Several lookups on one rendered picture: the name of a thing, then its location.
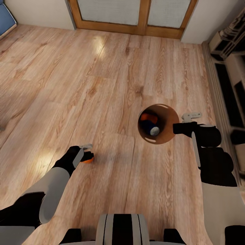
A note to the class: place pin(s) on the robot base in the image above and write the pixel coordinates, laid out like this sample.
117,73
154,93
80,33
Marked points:
171,237

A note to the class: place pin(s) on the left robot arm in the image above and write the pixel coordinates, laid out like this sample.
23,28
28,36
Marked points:
38,204

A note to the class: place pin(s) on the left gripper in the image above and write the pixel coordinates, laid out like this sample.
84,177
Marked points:
87,156

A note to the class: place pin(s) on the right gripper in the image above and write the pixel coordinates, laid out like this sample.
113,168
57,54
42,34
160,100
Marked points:
180,128

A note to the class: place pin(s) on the can of soda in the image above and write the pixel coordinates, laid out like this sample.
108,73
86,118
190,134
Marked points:
146,116
150,127
88,161

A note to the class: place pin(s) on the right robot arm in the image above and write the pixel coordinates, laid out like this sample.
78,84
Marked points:
224,210

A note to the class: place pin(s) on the trash can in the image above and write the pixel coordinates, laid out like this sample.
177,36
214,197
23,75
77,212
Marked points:
167,117

